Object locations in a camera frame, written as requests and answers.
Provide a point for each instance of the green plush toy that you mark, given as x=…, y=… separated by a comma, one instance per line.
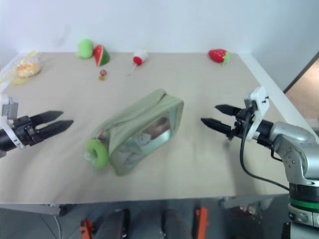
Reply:
x=84, y=48

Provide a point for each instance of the beige table mat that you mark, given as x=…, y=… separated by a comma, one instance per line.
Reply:
x=174, y=74

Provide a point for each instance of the green plush donut charm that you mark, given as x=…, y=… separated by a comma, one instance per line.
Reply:
x=102, y=159

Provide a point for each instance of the green fabric pouch bag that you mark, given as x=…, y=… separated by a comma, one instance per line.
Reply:
x=139, y=117

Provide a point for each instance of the grey metal table frame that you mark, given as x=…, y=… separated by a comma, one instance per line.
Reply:
x=30, y=209

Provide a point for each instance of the bread in clear plastic bag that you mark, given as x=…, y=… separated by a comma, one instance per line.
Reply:
x=26, y=69

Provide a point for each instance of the orange clamp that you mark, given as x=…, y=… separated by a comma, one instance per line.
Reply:
x=202, y=219
x=86, y=229

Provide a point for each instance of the white and red plush toy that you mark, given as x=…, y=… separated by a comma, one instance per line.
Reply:
x=139, y=58

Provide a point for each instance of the plush watermelon slice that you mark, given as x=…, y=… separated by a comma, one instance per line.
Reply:
x=101, y=56

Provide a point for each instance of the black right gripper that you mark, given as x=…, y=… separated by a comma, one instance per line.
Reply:
x=243, y=122

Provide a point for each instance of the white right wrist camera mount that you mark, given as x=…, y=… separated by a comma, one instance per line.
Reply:
x=260, y=104

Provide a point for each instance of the red plush strawberry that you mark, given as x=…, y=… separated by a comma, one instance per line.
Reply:
x=218, y=56

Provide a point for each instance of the brown wooden panel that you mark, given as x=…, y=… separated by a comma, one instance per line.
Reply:
x=305, y=84

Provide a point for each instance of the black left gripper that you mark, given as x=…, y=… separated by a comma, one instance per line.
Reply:
x=26, y=129

